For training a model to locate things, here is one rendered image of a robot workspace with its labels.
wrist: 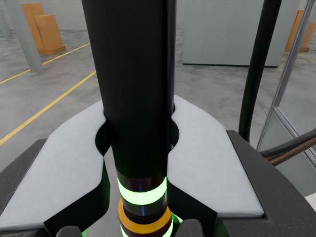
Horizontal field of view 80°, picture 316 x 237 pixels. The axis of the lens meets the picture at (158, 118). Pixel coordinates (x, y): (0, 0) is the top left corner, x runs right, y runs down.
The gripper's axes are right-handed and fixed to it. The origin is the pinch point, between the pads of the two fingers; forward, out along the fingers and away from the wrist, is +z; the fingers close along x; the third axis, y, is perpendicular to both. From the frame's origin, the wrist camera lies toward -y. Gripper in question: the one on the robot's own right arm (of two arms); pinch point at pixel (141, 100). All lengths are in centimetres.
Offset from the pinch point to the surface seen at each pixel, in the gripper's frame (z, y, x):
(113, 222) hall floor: 85, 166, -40
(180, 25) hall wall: 1197, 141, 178
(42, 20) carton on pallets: 726, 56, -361
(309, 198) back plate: 17, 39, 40
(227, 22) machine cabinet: 511, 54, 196
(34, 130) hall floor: 237, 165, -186
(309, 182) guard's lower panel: 51, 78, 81
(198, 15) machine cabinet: 527, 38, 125
